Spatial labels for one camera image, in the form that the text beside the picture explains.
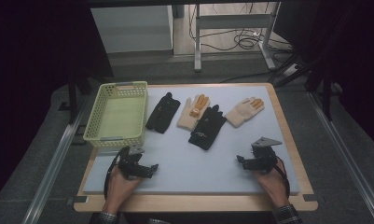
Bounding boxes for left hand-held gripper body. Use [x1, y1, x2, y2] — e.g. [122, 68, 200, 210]
[117, 146, 145, 180]

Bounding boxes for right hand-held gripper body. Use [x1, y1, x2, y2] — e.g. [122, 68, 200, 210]
[242, 136, 284, 175]

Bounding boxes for black glove with white print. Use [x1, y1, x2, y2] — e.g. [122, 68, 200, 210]
[187, 104, 228, 151]

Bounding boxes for pale green plastic basket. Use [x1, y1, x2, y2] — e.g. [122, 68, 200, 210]
[82, 80, 149, 149]

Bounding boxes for person's left hand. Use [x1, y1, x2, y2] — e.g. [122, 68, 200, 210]
[104, 165, 143, 209]

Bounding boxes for person's right hand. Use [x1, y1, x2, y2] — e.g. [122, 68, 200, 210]
[252, 166, 290, 209]

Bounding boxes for light blue foam mat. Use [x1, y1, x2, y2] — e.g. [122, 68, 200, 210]
[81, 85, 301, 196]

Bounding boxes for beige glove orange fingers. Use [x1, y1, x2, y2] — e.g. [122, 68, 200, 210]
[224, 96, 266, 129]

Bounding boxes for beige glove orange round patch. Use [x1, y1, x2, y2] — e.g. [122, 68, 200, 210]
[176, 93, 212, 132]

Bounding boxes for black stand leg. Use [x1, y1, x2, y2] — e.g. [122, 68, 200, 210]
[66, 74, 94, 125]

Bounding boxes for black tripod stand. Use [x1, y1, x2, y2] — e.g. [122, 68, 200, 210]
[268, 50, 337, 123]

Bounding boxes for white power strip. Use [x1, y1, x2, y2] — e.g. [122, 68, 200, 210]
[283, 63, 300, 77]

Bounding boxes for white cabinet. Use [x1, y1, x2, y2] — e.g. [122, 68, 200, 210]
[90, 5, 174, 54]

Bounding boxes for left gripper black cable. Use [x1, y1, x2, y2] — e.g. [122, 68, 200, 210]
[103, 147, 128, 201]

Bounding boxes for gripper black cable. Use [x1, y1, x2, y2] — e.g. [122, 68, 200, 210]
[273, 154, 291, 200]
[103, 147, 128, 201]

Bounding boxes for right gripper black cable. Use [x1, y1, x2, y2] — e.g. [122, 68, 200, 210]
[273, 154, 291, 200]

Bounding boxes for aluminium rail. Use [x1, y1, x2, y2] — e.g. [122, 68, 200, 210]
[308, 91, 374, 224]
[21, 92, 94, 224]

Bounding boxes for tangle of black floor cables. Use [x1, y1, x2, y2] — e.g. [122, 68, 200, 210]
[188, 2, 294, 53]

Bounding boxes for grey metal desk frame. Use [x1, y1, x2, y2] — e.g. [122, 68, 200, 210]
[193, 1, 282, 73]

